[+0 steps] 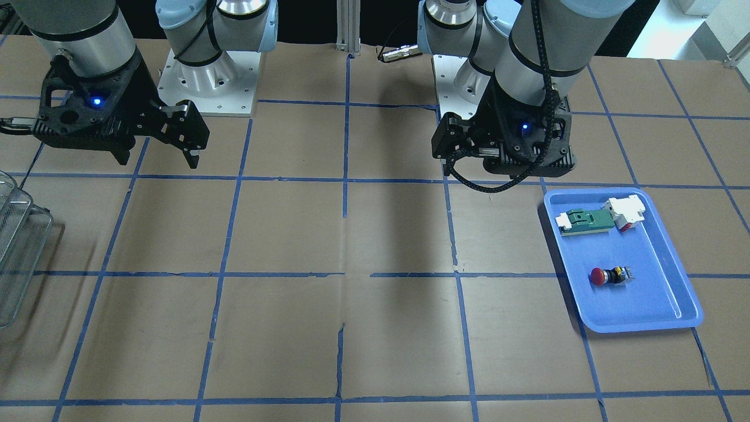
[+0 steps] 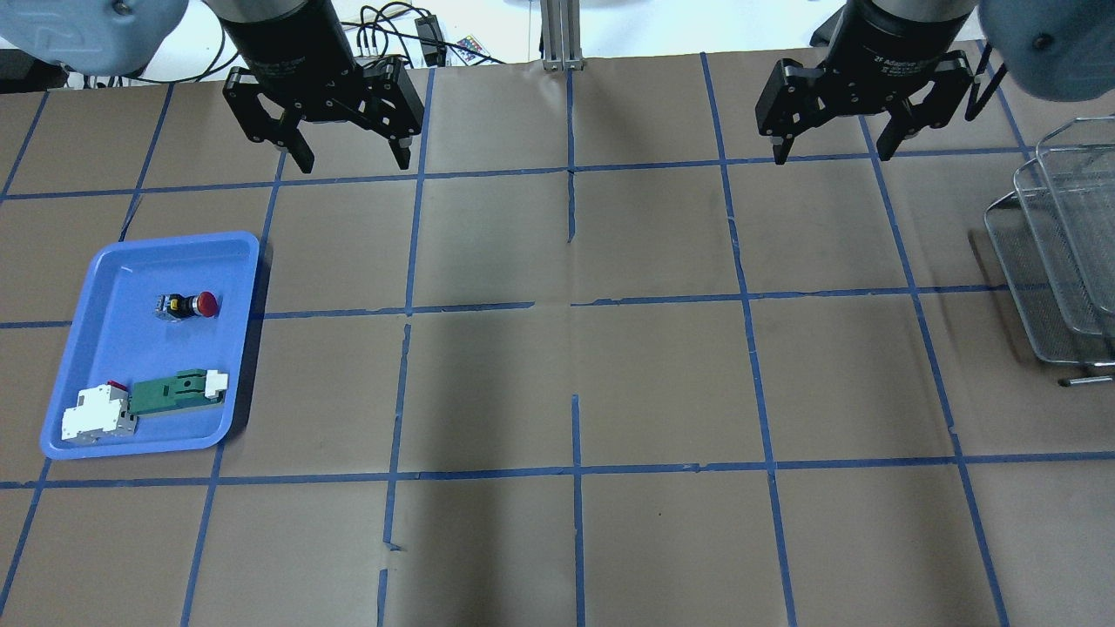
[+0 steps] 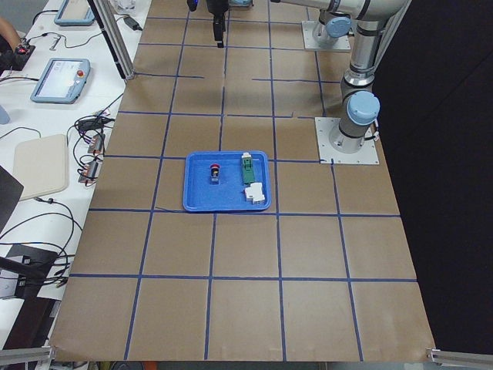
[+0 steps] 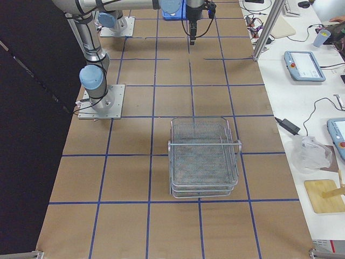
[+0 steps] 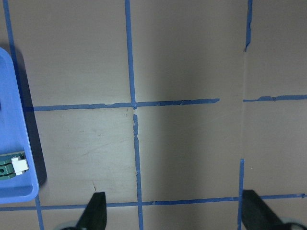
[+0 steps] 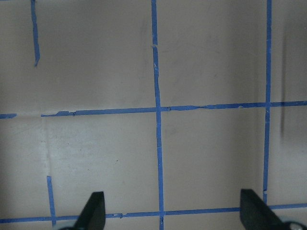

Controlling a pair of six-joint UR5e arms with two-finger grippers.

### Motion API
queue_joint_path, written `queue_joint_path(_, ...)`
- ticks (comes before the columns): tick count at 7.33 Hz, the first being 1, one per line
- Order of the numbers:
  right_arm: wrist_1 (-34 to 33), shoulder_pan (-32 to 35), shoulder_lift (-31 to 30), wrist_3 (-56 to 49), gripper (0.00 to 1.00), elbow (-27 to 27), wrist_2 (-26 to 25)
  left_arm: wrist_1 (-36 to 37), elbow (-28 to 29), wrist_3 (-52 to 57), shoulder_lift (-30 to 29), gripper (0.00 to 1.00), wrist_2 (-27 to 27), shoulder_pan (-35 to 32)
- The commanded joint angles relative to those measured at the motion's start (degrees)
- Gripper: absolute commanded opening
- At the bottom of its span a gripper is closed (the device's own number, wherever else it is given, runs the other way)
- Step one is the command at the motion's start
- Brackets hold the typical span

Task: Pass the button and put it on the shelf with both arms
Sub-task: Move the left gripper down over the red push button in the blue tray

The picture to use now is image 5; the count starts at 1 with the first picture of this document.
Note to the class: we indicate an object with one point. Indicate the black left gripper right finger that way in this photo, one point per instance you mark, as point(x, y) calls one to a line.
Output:
point(256, 215)

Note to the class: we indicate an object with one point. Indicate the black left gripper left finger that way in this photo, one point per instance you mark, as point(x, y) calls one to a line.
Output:
point(94, 216)

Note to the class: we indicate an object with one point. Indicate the blue plastic tray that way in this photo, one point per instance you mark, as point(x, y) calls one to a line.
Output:
point(14, 136)

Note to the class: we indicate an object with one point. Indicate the green terminal block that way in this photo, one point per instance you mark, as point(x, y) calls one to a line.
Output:
point(12, 165)

